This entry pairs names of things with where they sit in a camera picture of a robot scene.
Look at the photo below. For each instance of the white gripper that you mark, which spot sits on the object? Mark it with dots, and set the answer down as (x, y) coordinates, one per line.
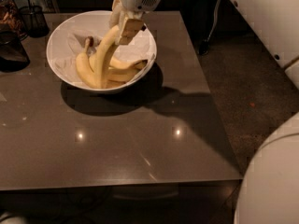
(131, 26)

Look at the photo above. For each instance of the long yellow top banana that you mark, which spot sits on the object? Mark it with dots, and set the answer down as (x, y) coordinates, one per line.
(103, 56)

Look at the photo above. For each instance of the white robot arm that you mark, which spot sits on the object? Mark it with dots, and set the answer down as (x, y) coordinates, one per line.
(259, 102)

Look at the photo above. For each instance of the white ceramic bowl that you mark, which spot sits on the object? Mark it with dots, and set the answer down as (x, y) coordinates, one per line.
(78, 25)

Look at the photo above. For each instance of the yellow banana bunch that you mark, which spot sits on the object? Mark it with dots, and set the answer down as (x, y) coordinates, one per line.
(120, 73)

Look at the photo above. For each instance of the white paper bowl liner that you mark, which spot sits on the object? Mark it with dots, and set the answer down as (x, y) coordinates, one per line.
(137, 48)

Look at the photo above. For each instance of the left yellow banana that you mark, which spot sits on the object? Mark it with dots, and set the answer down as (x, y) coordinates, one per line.
(83, 68)

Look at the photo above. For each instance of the standing person legs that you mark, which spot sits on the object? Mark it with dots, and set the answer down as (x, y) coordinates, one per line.
(211, 23)

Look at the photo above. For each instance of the black mesh pen cup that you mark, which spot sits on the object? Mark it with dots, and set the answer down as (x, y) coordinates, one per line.
(33, 19)

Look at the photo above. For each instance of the clear snack jar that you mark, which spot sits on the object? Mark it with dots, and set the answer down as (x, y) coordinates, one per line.
(10, 19)

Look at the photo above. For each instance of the black mesh tray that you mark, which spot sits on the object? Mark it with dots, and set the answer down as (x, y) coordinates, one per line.
(13, 56)

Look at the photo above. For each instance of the white object bottom left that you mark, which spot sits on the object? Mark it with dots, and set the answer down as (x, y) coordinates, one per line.
(8, 218)

